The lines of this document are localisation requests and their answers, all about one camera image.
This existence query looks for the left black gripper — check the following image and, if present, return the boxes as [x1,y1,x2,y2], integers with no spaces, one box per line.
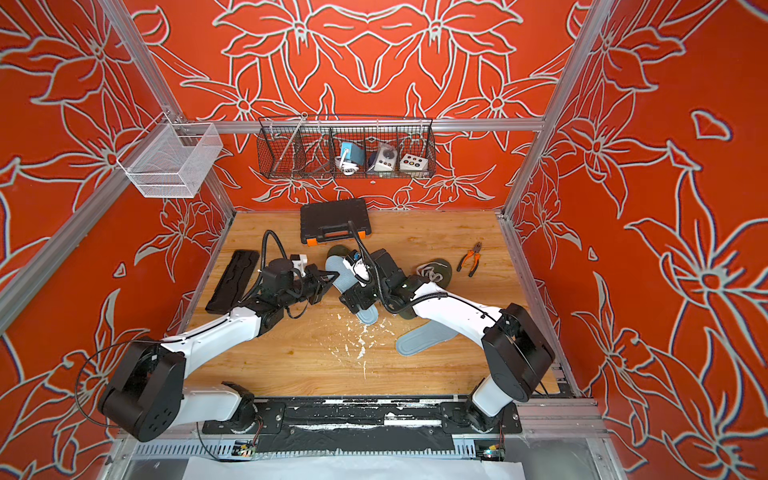
[279,265,340,311]

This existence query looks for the grey insole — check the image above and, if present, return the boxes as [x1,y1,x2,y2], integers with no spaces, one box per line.
[395,320,458,357]
[325,255,379,325]

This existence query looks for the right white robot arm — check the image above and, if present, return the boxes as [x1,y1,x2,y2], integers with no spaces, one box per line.
[340,221,556,432]

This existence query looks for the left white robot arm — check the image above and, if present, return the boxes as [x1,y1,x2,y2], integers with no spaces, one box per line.
[97,253,339,442]

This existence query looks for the black tool case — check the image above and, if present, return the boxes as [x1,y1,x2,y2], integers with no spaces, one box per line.
[300,198,372,246]

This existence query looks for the black foam tray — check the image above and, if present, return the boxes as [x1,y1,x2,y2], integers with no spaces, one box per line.
[205,249,259,315]

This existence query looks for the blue white box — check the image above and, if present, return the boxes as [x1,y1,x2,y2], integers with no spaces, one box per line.
[340,142,365,165]

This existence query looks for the white dotted box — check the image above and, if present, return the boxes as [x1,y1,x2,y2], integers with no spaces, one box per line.
[399,154,428,175]

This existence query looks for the clear plastic bin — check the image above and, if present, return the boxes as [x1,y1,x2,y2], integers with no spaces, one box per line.
[118,124,223,199]

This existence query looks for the orange handled pliers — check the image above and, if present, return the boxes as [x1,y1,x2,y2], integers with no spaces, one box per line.
[456,242,482,278]

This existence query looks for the black wire basket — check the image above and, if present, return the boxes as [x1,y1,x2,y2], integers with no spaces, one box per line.
[256,114,437,180]

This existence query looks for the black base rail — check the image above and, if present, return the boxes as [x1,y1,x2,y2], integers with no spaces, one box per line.
[199,395,522,458]

